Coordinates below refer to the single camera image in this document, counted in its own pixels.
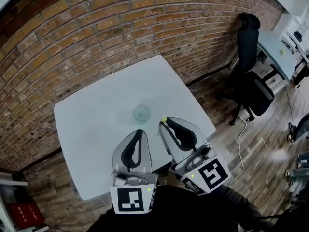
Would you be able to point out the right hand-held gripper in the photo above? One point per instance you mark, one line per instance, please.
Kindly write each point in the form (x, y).
(212, 171)

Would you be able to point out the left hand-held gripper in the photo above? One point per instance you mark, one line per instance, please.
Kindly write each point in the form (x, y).
(129, 199)

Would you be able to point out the clear glass cup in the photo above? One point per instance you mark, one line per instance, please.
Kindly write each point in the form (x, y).
(141, 114)

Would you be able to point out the person's right forearm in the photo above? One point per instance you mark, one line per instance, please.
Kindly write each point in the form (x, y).
(241, 209)

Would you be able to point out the person's left forearm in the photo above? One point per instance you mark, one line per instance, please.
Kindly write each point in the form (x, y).
(106, 222)

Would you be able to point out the person's black top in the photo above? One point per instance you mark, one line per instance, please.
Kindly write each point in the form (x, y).
(178, 211)

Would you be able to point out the black office chair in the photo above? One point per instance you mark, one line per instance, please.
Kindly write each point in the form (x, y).
(248, 57)

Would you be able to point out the grey drawer cabinet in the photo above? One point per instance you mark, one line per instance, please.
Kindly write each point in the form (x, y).
(268, 66)

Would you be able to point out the red box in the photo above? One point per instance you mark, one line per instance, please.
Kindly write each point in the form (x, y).
(25, 215)

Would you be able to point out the grey desk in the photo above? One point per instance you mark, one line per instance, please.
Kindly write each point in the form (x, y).
(272, 47)

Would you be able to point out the white shelf unit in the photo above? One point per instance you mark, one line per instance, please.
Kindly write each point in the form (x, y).
(7, 190)

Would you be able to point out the white storage rack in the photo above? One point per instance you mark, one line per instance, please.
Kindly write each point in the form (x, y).
(293, 45)

